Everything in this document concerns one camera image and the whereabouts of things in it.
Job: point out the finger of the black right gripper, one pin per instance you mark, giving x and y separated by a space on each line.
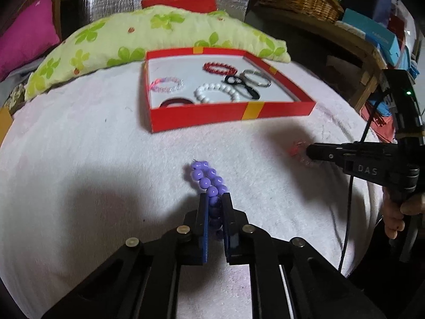
335 155

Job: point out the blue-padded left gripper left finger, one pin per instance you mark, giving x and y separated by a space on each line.
187 243

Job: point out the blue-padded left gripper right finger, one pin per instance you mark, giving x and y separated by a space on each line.
244 243

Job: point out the person's right hand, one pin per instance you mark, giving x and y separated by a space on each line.
393 214

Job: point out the teal cardboard box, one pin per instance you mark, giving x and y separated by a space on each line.
383 39

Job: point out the wooden shelf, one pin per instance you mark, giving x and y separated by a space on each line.
350 65

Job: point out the pink textured blanket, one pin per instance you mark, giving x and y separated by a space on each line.
81 173

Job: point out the silver metal bangle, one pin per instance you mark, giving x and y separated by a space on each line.
256 78

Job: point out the red cardboard tray box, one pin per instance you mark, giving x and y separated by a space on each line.
186 87

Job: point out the green floral pillow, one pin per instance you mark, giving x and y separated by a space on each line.
126 37

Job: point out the grey bed sheet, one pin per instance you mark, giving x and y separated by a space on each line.
17 77

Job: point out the magenta cushion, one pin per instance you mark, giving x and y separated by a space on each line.
31 34

